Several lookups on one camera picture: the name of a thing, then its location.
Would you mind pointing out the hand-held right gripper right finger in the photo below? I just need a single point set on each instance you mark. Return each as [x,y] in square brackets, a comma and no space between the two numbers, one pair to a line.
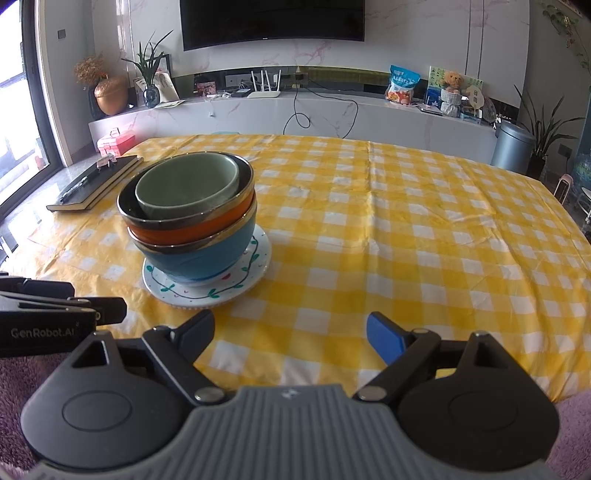
[385,338]

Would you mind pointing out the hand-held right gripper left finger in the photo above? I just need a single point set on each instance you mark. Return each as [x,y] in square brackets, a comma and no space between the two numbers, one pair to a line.
[198,333]

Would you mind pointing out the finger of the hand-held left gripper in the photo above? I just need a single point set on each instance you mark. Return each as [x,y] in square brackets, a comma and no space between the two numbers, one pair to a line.
[111,309]
[41,288]

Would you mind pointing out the white fruit-print plate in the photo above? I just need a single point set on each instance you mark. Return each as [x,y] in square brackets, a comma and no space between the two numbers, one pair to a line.
[161,287]

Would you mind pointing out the blue steel bowl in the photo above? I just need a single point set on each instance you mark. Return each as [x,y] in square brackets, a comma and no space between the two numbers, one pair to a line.
[207,258]

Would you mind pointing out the orange steel bowl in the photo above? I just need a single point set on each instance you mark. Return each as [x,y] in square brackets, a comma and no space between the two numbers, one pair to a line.
[203,225]

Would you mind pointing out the green ceramic bowl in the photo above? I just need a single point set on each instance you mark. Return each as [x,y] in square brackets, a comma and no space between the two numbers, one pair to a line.
[184,189]

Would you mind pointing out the purple fuzzy cloth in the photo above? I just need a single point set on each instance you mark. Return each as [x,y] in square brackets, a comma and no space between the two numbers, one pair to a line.
[18,392]

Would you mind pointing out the yellow checkered tablecloth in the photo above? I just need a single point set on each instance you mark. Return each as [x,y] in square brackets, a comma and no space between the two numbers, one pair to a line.
[392,240]

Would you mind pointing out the black pen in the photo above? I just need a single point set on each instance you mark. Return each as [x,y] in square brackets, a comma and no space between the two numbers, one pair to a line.
[74,189]

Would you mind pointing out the black notebook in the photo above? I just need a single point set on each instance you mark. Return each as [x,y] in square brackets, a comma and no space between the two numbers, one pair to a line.
[99,187]

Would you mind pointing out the pink storage box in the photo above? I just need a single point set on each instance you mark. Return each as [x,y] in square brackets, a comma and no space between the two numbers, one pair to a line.
[116,143]

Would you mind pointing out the glass sliding door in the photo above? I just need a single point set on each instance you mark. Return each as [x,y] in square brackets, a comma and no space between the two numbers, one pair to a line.
[18,115]

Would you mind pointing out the gold vase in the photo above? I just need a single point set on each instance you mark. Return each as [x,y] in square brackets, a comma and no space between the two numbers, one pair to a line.
[111,97]

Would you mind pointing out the open booklet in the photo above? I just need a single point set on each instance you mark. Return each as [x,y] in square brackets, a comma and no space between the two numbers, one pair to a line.
[170,104]

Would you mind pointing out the blue glass vase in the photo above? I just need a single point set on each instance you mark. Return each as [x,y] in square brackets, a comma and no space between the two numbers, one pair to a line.
[151,97]

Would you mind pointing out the dried flower bunch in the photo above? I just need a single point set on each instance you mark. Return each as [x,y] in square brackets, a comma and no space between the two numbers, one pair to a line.
[90,70]

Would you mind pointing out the white marble tv cabinet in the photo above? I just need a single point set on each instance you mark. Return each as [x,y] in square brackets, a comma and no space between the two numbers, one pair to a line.
[258,115]

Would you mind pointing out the grey trash bin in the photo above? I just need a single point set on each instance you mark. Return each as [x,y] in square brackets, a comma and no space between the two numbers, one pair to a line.
[511,147]

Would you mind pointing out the white framed card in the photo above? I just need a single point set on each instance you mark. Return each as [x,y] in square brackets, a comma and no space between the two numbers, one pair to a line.
[167,86]

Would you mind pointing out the silver laptop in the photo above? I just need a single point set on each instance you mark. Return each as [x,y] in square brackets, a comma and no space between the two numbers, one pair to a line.
[430,109]

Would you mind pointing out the small pink heater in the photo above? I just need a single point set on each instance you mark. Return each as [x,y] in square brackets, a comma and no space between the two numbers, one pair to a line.
[563,187]

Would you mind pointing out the white round rack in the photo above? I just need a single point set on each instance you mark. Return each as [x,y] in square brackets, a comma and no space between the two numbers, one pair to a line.
[585,205]

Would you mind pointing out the pink photo card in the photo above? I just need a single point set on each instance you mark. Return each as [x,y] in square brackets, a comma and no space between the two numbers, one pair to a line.
[206,88]

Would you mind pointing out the black set-top box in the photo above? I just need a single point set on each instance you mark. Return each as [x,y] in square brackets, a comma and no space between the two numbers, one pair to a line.
[241,94]

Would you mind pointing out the white knitted pot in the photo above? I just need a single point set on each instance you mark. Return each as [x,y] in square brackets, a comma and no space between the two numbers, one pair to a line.
[451,102]

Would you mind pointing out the white router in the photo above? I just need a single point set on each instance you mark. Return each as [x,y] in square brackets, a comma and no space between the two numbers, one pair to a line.
[264,93]

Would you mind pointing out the green leafy plant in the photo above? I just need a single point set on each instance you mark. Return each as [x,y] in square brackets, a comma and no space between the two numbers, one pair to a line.
[148,60]

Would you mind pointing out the green painted picture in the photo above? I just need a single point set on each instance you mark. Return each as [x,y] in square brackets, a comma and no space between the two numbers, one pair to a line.
[433,90]

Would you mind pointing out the blue snack bag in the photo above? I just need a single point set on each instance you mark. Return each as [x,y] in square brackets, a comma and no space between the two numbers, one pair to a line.
[401,85]

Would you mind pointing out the round paper fan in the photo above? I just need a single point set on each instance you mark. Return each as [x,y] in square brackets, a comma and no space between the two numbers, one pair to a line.
[474,98]

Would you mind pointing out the tall potted plant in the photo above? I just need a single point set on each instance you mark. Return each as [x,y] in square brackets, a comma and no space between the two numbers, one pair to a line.
[545,129]

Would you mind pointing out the brown teddy bear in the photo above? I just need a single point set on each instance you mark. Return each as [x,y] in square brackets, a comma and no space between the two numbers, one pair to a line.
[452,81]

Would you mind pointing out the black television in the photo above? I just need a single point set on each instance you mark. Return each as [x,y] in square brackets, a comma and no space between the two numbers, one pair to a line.
[272,21]

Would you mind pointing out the hanging vine plant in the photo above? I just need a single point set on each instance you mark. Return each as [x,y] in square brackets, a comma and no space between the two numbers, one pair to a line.
[565,23]

